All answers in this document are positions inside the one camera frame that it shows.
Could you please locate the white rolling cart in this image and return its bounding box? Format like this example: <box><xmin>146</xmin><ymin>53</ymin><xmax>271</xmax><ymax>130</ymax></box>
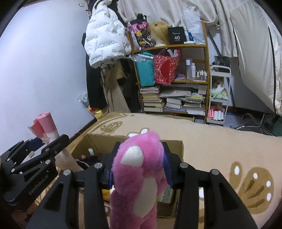
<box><xmin>206</xmin><ymin>65</ymin><xmax>231</xmax><ymax>126</ymax></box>

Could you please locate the wooden bookshelf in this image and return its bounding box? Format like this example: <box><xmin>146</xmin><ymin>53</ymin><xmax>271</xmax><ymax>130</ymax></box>
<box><xmin>129</xmin><ymin>19</ymin><xmax>210</xmax><ymax>120</ymax></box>

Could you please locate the beige patterned carpet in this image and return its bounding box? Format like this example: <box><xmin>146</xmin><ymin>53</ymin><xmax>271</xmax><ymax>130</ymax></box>
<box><xmin>30</xmin><ymin>111</ymin><xmax>282</xmax><ymax>229</ymax></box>

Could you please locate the green tissue pack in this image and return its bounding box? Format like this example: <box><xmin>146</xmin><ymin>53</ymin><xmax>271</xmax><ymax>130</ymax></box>
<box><xmin>158</xmin><ymin>186</ymin><xmax>174</xmax><ymax>204</ymax></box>

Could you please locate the pink bear plush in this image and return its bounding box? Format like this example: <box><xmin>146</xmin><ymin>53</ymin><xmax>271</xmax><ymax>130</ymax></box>
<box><xmin>109</xmin><ymin>131</ymin><xmax>167</xmax><ymax>228</ymax></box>

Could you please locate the cream duvet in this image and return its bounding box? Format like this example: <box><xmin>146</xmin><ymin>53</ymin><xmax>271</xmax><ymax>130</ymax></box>
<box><xmin>229</xmin><ymin>1</ymin><xmax>281</xmax><ymax>115</ymax></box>

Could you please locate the teal bag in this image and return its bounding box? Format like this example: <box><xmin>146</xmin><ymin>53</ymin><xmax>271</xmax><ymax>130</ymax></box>
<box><xmin>132</xmin><ymin>51</ymin><xmax>155</xmax><ymax>87</ymax></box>

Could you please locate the open cardboard box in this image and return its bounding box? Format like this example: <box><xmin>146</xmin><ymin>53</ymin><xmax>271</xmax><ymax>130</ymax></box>
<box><xmin>71</xmin><ymin>131</ymin><xmax>183</xmax><ymax>218</ymax></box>

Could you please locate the colourful printed bag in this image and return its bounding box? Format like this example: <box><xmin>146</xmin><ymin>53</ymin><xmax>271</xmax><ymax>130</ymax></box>
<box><xmin>128</xmin><ymin>14</ymin><xmax>154</xmax><ymax>50</ymax></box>

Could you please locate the pink package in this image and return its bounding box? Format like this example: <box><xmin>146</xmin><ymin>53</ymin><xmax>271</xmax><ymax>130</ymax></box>
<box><xmin>28</xmin><ymin>112</ymin><xmax>82</xmax><ymax>173</ymax></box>

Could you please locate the plastic bag on floor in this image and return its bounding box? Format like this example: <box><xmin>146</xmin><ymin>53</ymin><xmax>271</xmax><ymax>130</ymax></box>
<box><xmin>77</xmin><ymin>91</ymin><xmax>104</xmax><ymax>120</ymax></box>

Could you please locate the red gift bag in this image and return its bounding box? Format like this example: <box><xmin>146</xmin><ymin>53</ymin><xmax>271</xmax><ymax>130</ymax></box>
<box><xmin>154</xmin><ymin>48</ymin><xmax>181</xmax><ymax>85</ymax></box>

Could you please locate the blonde wig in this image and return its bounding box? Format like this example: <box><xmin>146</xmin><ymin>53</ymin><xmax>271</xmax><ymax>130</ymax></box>
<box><xmin>148</xmin><ymin>21</ymin><xmax>171</xmax><ymax>47</ymax></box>

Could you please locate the stack of books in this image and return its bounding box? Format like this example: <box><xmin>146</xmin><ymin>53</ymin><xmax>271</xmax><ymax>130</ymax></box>
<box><xmin>139</xmin><ymin>85</ymin><xmax>165</xmax><ymax>113</ymax></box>

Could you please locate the black hanging coat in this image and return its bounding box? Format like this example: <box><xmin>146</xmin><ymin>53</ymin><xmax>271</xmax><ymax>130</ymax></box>
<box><xmin>81</xmin><ymin>32</ymin><xmax>109</xmax><ymax>109</ymax></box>

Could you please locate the purple haired plush doll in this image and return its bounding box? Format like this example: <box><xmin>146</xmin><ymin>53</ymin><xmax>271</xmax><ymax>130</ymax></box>
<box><xmin>75</xmin><ymin>148</ymin><xmax>101</xmax><ymax>170</ymax></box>

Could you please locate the yellow plush toy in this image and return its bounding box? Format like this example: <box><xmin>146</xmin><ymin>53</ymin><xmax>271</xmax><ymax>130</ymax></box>
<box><xmin>102</xmin><ymin>189</ymin><xmax>111</xmax><ymax>202</ymax></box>

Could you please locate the black box marked 40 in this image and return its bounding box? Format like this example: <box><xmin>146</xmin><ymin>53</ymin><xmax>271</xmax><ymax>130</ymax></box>
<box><xmin>168</xmin><ymin>27</ymin><xmax>186</xmax><ymax>44</ymax></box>

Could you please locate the white puffer jacket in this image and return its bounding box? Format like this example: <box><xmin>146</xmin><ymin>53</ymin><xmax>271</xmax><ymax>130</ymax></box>
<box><xmin>84</xmin><ymin>1</ymin><xmax>131</xmax><ymax>69</ymax></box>

